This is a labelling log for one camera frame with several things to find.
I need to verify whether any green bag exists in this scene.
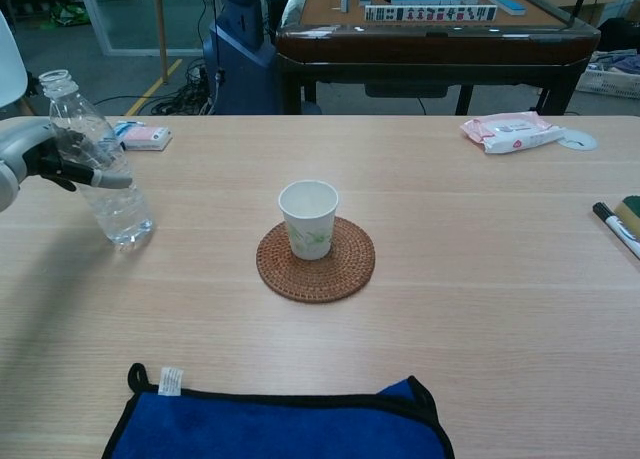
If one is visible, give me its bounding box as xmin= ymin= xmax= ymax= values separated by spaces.
xmin=40 ymin=4 xmax=87 ymax=31

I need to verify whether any blue machine base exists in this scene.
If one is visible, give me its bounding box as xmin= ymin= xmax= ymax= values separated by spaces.
xmin=202 ymin=0 xmax=281 ymax=116

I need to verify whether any round woven rattan coaster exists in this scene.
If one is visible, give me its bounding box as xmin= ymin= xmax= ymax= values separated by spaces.
xmin=256 ymin=216 xmax=377 ymax=304

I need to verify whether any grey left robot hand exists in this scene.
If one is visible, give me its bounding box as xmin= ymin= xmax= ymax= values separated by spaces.
xmin=0 ymin=117 xmax=134 ymax=193

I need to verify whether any row of white-faced mahjong tiles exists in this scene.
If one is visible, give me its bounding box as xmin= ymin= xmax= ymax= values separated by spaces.
xmin=364 ymin=4 xmax=499 ymax=23

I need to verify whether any wooden pole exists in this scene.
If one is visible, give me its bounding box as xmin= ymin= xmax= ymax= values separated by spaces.
xmin=153 ymin=0 xmax=169 ymax=84

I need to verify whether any pink white tissue pack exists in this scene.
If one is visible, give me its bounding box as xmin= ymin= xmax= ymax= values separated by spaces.
xmin=113 ymin=120 xmax=174 ymax=153

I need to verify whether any clear plastic water bottle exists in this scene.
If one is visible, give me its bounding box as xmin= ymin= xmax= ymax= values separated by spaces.
xmin=38 ymin=69 xmax=155 ymax=253

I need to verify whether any dark wooden mahjong table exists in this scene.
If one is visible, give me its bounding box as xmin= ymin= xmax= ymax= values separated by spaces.
xmin=274 ymin=0 xmax=602 ymax=116

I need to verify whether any blue cloth with black trim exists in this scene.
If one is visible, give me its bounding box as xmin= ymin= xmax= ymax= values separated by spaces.
xmin=101 ymin=362 xmax=456 ymax=459

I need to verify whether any white paper cup green print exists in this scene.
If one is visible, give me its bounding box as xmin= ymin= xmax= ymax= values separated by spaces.
xmin=278 ymin=179 xmax=340 ymax=261

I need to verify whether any white plastic chair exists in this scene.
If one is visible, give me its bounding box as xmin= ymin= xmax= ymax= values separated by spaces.
xmin=0 ymin=11 xmax=37 ymax=118

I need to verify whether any yellow green sponge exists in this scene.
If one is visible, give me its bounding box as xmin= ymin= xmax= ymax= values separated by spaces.
xmin=613 ymin=194 xmax=640 ymax=240

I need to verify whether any white plastic basket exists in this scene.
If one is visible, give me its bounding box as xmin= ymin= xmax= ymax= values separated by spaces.
xmin=574 ymin=52 xmax=640 ymax=100

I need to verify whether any pink wet wipes pack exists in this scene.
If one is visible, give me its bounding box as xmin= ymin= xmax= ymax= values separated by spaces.
xmin=459 ymin=111 xmax=569 ymax=155

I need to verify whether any black bag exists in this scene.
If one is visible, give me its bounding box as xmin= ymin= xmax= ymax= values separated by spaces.
xmin=596 ymin=16 xmax=640 ymax=54

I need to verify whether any black marker pen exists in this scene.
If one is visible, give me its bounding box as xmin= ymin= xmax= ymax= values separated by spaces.
xmin=592 ymin=201 xmax=640 ymax=260

